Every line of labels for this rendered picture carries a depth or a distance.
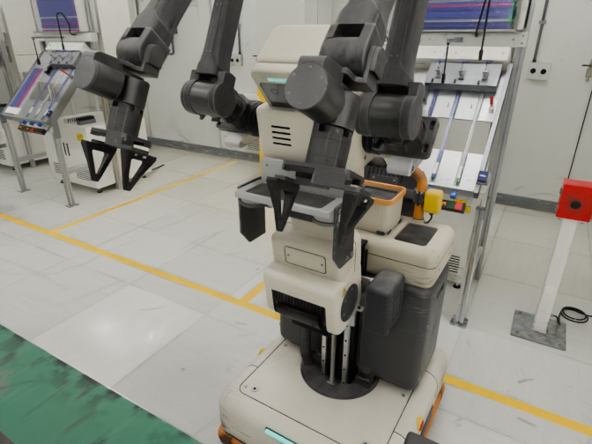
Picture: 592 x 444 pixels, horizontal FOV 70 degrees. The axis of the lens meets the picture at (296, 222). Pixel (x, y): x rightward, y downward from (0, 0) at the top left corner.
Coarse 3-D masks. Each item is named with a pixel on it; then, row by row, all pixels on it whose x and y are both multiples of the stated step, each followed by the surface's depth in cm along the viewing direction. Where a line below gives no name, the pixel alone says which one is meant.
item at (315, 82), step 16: (304, 64) 50; (320, 64) 49; (336, 64) 52; (368, 64) 55; (384, 64) 57; (288, 80) 51; (304, 80) 50; (320, 80) 49; (336, 80) 53; (352, 80) 55; (368, 80) 56; (288, 96) 51; (304, 96) 50; (320, 96) 49; (336, 96) 51; (304, 112) 51; (320, 112) 51; (336, 112) 53
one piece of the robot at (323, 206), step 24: (264, 168) 101; (240, 192) 96; (264, 192) 97; (312, 192) 96; (336, 192) 93; (240, 216) 102; (264, 216) 111; (312, 216) 100; (336, 216) 87; (336, 240) 90; (336, 264) 94
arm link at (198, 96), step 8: (200, 80) 96; (192, 88) 94; (200, 88) 93; (208, 88) 92; (192, 96) 94; (200, 96) 93; (192, 104) 95; (200, 104) 94; (200, 112) 96; (208, 112) 94; (216, 120) 96
